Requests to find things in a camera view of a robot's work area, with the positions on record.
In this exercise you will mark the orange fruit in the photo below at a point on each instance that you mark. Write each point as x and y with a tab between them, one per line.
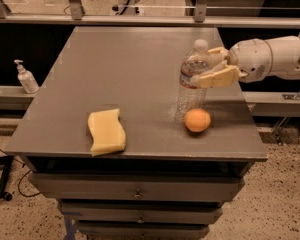
197	120

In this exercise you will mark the yellow sponge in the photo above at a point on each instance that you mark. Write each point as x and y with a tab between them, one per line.
107	132

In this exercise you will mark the metal window railing frame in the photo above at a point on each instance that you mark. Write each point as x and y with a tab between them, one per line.
202	13

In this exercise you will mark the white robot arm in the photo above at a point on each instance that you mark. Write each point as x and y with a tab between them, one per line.
285	58

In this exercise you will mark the grey drawer cabinet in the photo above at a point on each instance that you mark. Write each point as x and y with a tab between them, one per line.
167	182

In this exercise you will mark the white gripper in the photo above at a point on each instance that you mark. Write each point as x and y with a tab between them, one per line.
250	61

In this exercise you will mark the clear plastic water bottle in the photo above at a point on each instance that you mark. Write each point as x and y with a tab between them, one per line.
196	62

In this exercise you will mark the white pump dispenser bottle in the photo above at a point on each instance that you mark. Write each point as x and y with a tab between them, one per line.
26	78

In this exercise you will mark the black stand leg with caster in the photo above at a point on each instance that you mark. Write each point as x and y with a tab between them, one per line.
5	165

